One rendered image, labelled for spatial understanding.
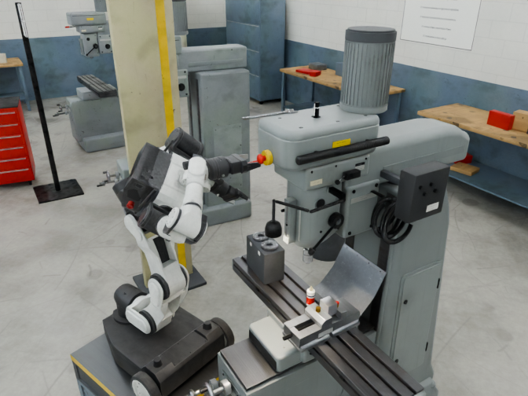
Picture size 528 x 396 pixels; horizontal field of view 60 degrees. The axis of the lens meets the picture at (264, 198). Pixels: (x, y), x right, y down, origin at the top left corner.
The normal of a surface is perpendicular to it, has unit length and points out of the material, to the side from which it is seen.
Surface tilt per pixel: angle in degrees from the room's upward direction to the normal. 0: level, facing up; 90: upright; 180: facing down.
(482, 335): 0
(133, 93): 90
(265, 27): 90
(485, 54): 90
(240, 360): 0
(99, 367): 0
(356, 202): 90
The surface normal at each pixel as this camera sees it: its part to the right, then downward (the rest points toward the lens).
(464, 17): -0.85, 0.23
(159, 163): 0.56, -0.41
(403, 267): 0.52, 0.36
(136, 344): 0.00, -0.90
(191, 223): 0.45, 0.06
